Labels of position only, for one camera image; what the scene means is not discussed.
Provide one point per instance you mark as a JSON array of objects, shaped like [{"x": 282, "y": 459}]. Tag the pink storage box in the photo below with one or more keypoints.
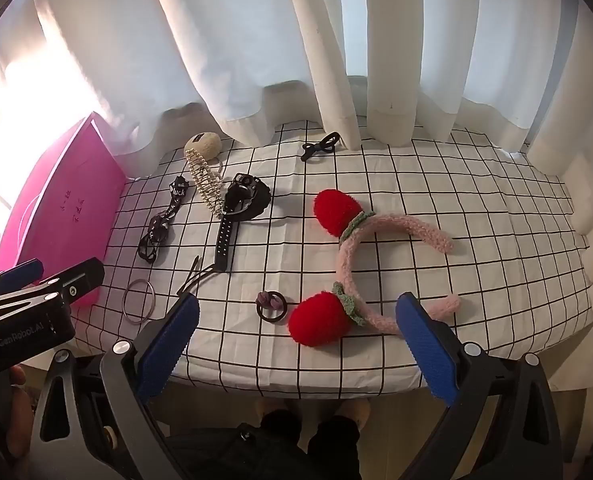
[{"x": 61, "y": 200}]

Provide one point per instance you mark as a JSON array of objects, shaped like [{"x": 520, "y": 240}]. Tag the person's legs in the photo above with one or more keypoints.
[{"x": 296, "y": 440}]

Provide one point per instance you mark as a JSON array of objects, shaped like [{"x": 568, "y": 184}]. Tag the black bow hair clip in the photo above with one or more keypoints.
[{"x": 310, "y": 150}]

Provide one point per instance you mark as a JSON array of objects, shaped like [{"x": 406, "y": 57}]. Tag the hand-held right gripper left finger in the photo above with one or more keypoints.
[{"x": 169, "y": 345}]

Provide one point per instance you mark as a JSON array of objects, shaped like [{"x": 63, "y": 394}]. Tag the white curtain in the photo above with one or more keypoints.
[{"x": 301, "y": 35}]

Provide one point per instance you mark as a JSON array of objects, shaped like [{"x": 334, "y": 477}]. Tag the black grid white tablecloth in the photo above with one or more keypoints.
[{"x": 426, "y": 185}]

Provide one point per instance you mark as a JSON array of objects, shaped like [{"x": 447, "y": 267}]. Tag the silver bangle rings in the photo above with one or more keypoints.
[{"x": 125, "y": 302}]

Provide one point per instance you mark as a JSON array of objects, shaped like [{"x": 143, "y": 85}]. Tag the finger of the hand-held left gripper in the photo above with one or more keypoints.
[
  {"x": 79, "y": 275},
  {"x": 14, "y": 274}
]

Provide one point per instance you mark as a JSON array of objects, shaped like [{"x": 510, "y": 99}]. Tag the pink strawberry headband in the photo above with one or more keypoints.
[{"x": 345, "y": 265}]

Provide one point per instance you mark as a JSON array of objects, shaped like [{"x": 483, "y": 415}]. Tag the black hair pin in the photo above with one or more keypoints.
[{"x": 189, "y": 280}]

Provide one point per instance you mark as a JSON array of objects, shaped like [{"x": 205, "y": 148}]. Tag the black studded wristband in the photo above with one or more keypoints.
[{"x": 225, "y": 245}]

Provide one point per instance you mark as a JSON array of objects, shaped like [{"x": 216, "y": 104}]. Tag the person's left hand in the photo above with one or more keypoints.
[{"x": 19, "y": 405}]

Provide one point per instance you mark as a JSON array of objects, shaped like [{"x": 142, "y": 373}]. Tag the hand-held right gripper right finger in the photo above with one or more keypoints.
[{"x": 429, "y": 355}]

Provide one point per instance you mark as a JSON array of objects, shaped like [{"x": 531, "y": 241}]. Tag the gold pearl hair claw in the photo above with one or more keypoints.
[{"x": 204, "y": 180}]

